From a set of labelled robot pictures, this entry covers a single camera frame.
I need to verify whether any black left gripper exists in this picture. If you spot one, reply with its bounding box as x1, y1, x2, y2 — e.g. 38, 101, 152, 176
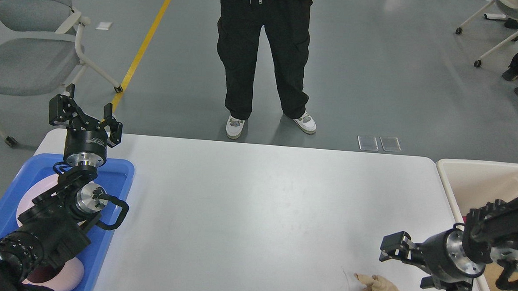
48, 83, 124, 167

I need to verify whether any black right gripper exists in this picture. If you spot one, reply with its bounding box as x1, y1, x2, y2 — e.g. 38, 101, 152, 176
379, 229, 486, 291

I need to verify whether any pink mug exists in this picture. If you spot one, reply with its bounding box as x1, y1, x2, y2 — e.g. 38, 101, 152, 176
23, 257, 85, 291

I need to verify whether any pink plate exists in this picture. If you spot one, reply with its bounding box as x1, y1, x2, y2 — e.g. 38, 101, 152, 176
16, 173, 59, 226

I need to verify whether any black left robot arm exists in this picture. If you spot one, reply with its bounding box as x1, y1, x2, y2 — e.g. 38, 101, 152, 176
0, 84, 129, 291

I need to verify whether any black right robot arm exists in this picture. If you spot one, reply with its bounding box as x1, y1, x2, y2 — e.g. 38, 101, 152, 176
379, 197, 518, 291

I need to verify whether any blue plastic tray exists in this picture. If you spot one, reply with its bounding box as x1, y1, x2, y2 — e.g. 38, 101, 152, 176
0, 154, 135, 291

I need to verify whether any beige plastic bin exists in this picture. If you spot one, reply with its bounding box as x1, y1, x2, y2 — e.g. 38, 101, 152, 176
436, 159, 518, 291

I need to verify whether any grey office chair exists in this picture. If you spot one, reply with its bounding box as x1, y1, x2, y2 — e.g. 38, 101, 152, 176
0, 0, 129, 152

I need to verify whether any clear floor plate right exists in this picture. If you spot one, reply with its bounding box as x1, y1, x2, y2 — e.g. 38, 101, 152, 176
379, 136, 402, 152

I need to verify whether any clear floor plate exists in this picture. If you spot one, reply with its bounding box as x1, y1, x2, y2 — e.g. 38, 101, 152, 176
357, 135, 380, 151
379, 136, 402, 152

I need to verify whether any clear floor plate left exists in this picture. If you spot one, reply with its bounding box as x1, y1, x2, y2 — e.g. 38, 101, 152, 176
357, 135, 380, 151

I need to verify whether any person in black trousers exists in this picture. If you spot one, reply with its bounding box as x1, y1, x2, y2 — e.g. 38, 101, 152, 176
209, 0, 325, 144

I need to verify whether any white chair on right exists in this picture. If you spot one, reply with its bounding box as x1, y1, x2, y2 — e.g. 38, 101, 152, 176
454, 0, 518, 71

